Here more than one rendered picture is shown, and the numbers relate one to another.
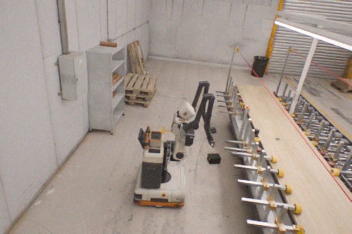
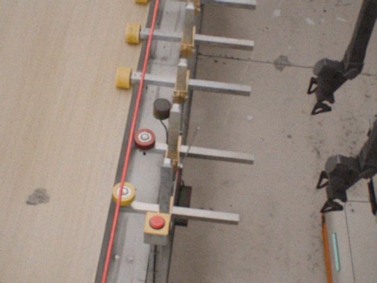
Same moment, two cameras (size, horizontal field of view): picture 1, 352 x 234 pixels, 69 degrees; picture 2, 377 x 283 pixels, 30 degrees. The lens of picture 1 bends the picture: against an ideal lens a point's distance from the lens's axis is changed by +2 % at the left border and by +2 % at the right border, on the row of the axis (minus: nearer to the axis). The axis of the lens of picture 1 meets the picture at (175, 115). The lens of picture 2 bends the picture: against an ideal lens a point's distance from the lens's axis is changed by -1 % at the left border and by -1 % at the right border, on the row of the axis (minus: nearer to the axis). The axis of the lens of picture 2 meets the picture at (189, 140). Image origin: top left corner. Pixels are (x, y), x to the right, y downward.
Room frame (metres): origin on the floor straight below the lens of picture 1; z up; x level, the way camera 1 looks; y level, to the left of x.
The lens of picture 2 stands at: (4.39, -0.92, 3.01)
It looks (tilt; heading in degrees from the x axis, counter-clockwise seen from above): 52 degrees down; 180
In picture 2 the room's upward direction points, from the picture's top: 6 degrees clockwise
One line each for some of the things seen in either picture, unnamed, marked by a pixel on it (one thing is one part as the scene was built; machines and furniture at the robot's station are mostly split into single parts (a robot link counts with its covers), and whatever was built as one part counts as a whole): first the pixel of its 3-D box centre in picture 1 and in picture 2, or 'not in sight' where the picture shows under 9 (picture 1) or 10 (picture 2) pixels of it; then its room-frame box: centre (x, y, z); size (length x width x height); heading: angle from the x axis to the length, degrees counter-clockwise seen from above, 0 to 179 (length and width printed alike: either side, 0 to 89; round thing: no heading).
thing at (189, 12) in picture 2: (258, 168); (187, 48); (2.30, -0.96, 0.93); 0.04 x 0.04 x 0.48; 88
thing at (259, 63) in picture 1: (258, 66); not in sight; (9.66, -2.94, 0.36); 0.59 x 0.58 x 0.73; 178
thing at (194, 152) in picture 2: (241, 150); (196, 152); (2.76, -0.88, 0.84); 0.43 x 0.03 x 0.04; 88
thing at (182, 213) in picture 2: (240, 143); (178, 213); (3.01, -0.93, 0.81); 0.43 x 0.03 x 0.04; 88
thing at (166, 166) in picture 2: (246, 134); (164, 201); (3.05, -0.98, 0.93); 0.04 x 0.04 x 0.48; 88
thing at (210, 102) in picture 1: (209, 112); (364, 24); (2.58, -0.37, 1.40); 0.11 x 0.06 x 0.43; 4
